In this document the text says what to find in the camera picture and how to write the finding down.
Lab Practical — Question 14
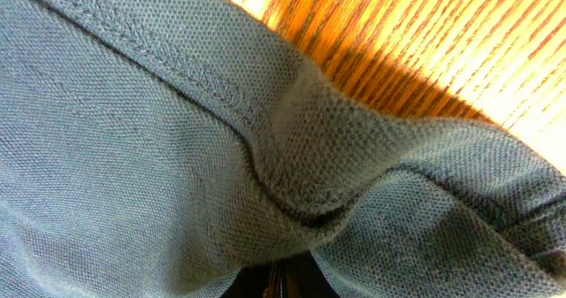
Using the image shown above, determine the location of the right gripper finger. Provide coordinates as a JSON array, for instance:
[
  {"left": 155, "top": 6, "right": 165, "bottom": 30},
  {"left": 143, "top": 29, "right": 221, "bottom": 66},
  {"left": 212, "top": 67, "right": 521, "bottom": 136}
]
[{"left": 221, "top": 252, "right": 339, "bottom": 298}]

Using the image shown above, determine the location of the blue polo shirt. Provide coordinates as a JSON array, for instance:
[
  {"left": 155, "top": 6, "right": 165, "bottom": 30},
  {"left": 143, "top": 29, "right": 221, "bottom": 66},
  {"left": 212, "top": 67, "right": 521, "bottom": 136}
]
[{"left": 1, "top": 0, "right": 565, "bottom": 297}]

